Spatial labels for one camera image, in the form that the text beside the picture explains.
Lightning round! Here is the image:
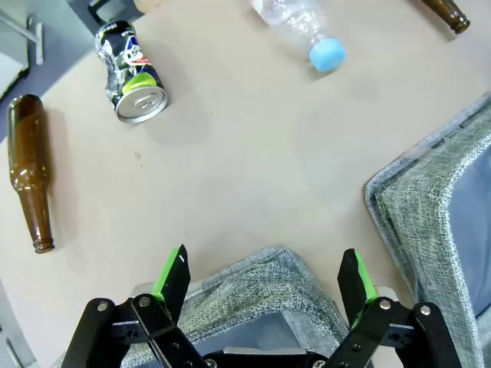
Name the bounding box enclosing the person's right hand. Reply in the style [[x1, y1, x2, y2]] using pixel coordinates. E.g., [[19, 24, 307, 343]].
[[133, 0, 164, 13]]

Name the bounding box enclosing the clear plastic bottle blue cap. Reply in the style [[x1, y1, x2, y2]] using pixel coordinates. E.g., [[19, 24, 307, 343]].
[[251, 0, 348, 73]]

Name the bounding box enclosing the crushed black Pepsi can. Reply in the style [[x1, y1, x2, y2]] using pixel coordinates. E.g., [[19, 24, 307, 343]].
[[94, 21, 169, 124]]

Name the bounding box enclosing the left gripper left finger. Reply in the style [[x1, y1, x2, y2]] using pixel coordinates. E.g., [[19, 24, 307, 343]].
[[61, 243, 210, 368]]

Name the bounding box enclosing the brown glass beer bottle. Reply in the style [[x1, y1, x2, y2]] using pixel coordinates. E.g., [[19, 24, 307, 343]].
[[416, 0, 471, 35], [7, 94, 56, 255]]

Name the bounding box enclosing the grey fabric basket bottle label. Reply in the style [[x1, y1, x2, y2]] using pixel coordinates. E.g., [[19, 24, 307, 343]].
[[51, 245, 352, 368]]

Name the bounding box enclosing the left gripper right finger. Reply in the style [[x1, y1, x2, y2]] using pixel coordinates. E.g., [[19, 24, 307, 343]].
[[325, 248, 461, 368]]

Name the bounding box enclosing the grey fabric basket plastic label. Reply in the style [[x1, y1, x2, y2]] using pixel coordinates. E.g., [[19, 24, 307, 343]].
[[364, 91, 491, 368]]

